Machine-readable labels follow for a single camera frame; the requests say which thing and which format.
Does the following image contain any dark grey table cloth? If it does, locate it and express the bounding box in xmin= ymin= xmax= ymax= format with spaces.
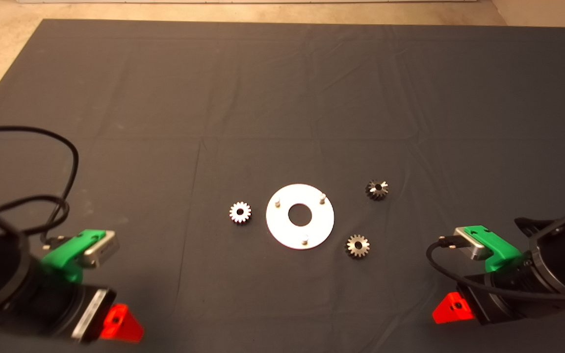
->
xmin=0 ymin=19 xmax=565 ymax=353

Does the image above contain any green left camera mount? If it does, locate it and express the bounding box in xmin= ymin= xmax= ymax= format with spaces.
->
xmin=41 ymin=229 xmax=107 ymax=284

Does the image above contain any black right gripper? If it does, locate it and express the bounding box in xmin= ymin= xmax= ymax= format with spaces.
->
xmin=433 ymin=276 xmax=511 ymax=327

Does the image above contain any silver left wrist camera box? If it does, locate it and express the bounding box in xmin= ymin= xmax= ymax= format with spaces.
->
xmin=77 ymin=230 xmax=120 ymax=269

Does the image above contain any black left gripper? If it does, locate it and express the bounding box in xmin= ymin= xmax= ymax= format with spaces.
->
xmin=69 ymin=286 xmax=145 ymax=344

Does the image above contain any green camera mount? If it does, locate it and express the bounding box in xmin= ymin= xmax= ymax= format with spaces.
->
xmin=41 ymin=229 xmax=107 ymax=284
xmin=464 ymin=225 xmax=523 ymax=273

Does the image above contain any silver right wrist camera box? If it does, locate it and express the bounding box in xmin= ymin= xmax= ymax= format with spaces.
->
xmin=453 ymin=227 xmax=494 ymax=261

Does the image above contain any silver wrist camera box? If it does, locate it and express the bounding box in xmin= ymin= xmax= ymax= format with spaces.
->
xmin=453 ymin=227 xmax=494 ymax=261
xmin=77 ymin=230 xmax=120 ymax=269

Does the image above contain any green right camera mount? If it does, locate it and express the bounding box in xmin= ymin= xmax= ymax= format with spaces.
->
xmin=464 ymin=225 xmax=523 ymax=273

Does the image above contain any steel planetary gear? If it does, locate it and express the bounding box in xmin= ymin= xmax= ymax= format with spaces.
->
xmin=229 ymin=202 xmax=252 ymax=225
xmin=365 ymin=179 xmax=389 ymax=201
xmin=345 ymin=234 xmax=370 ymax=259

